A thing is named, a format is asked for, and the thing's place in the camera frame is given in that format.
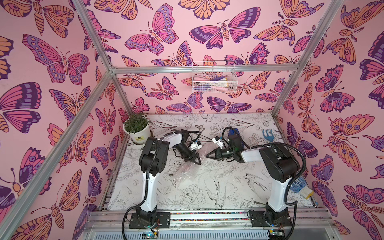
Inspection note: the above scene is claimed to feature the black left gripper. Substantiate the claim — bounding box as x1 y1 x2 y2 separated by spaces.
174 146 202 167

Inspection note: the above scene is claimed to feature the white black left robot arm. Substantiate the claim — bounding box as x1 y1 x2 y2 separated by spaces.
136 130 202 226

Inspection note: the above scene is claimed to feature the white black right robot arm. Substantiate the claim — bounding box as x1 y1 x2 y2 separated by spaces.
206 134 300 213

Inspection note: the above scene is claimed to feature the blue tape dispenser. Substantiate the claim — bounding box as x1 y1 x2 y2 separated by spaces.
228 128 240 136

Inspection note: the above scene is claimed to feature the potted green plant white pot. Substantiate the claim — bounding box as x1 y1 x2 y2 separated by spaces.
123 114 151 145

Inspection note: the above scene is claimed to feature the blue white work glove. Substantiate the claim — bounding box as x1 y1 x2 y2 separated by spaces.
290 176 314 199

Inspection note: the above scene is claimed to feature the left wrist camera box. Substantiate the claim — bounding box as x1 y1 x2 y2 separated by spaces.
189 141 203 151

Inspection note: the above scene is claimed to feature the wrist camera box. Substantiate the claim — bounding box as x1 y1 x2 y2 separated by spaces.
189 141 203 151
212 136 225 149

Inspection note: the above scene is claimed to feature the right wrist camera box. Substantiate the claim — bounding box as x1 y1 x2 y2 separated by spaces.
212 136 225 149

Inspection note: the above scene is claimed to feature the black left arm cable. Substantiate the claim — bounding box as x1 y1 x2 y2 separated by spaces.
121 129 202 240

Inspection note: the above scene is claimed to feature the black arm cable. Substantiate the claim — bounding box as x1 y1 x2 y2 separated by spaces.
121 129 202 240
221 126 307 240

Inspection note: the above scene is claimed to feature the teal garden fork yellow handle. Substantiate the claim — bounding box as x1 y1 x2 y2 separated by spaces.
262 129 275 143

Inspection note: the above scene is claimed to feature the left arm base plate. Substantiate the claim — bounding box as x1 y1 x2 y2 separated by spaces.
129 212 171 230

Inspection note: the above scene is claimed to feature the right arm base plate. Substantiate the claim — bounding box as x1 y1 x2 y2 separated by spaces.
247 210 293 229

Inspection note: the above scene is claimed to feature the white wire wall basket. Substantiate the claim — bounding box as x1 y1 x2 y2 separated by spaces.
190 60 239 94

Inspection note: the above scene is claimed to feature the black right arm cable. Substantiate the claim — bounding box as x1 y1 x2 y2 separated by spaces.
221 126 307 240

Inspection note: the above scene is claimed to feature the aluminium front rail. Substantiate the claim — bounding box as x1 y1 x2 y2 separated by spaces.
80 208 342 240

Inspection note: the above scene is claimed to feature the aluminium frame post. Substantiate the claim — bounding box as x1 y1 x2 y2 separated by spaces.
272 0 344 117

